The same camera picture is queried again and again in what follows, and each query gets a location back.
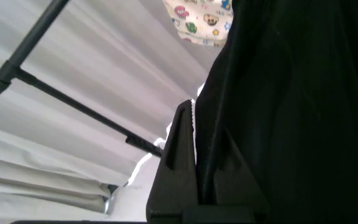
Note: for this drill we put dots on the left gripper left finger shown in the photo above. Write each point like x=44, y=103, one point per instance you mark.
x=176, y=186

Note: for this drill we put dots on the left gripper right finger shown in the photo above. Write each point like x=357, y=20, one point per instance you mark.
x=241, y=189

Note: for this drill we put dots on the black garment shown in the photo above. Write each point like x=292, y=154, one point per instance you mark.
x=291, y=93

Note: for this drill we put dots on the cream printed garment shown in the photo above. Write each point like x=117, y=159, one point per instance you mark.
x=200, y=21

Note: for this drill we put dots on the black clothes rack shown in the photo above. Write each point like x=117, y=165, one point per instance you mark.
x=30, y=40

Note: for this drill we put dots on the white curtain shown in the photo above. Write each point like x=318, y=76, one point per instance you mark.
x=104, y=62

